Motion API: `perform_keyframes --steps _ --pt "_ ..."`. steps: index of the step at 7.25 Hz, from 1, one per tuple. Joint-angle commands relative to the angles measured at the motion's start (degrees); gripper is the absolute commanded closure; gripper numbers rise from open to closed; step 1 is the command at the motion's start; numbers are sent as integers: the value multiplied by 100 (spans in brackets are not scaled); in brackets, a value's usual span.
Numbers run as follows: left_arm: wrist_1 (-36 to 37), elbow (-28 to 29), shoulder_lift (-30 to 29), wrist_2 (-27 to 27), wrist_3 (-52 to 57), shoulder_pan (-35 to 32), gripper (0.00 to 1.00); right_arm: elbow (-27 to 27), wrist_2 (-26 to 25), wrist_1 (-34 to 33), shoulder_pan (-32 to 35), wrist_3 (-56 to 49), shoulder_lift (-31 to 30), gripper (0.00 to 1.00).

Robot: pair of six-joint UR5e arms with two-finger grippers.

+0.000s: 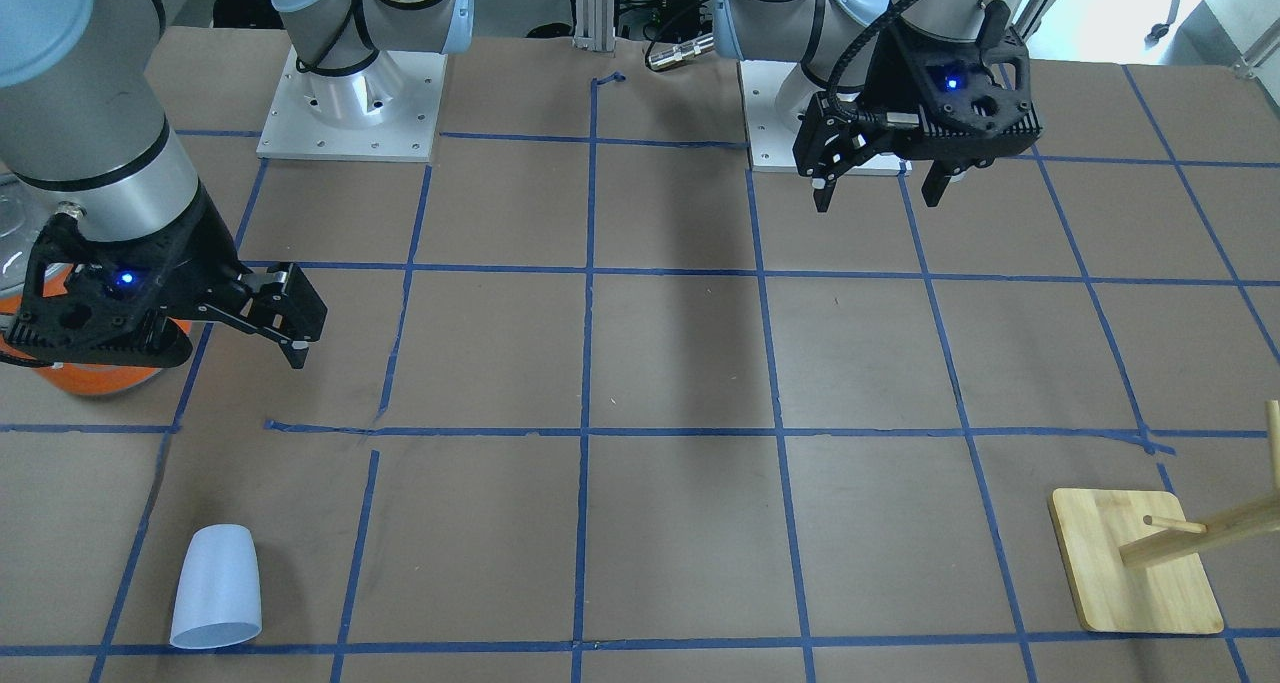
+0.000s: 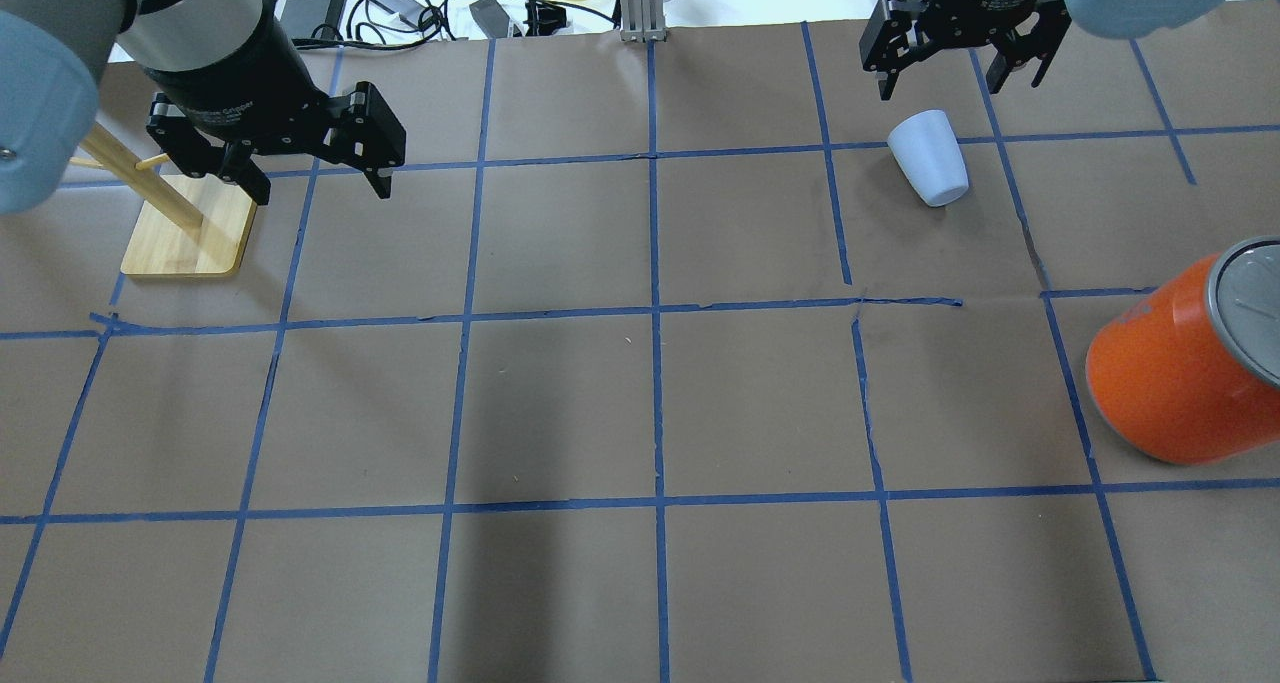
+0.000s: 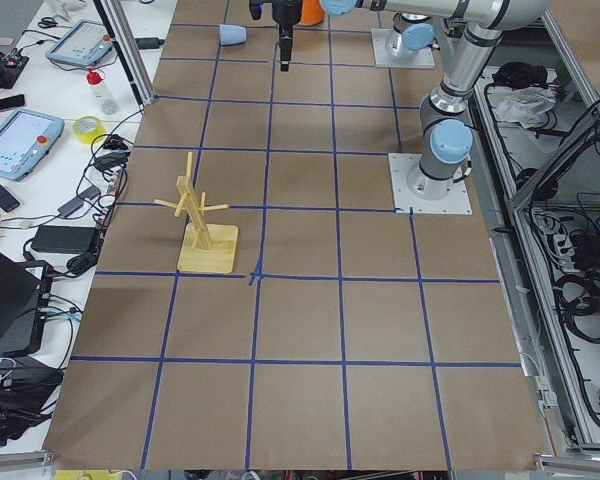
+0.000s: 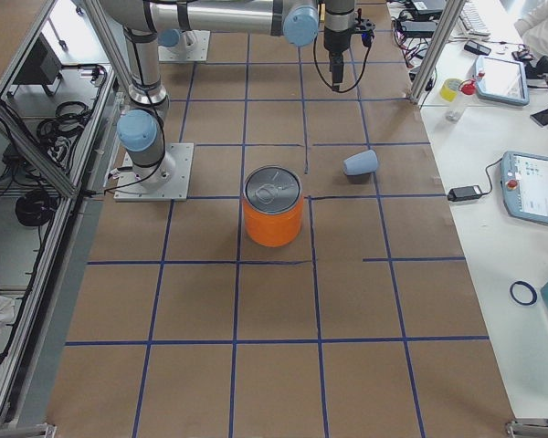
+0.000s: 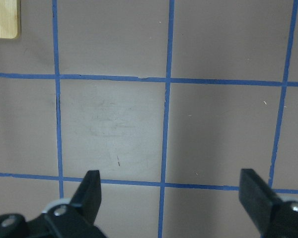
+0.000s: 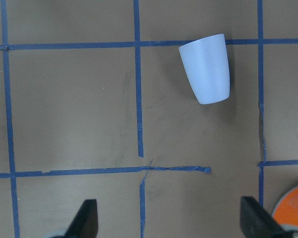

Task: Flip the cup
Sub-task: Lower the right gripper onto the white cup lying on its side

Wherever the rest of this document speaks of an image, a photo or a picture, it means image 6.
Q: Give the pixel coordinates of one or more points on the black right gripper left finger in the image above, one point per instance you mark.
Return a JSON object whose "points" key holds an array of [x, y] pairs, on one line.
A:
{"points": [[85, 222]]}

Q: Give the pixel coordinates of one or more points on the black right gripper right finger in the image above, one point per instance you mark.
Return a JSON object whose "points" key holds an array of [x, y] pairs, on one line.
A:
{"points": [[255, 221]]}

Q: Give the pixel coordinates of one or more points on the light blue plastic cup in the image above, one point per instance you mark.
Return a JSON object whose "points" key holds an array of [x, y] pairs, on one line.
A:
{"points": [[206, 65]]}

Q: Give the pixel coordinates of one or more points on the orange soda can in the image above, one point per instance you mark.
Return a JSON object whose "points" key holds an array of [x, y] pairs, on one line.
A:
{"points": [[286, 210]]}

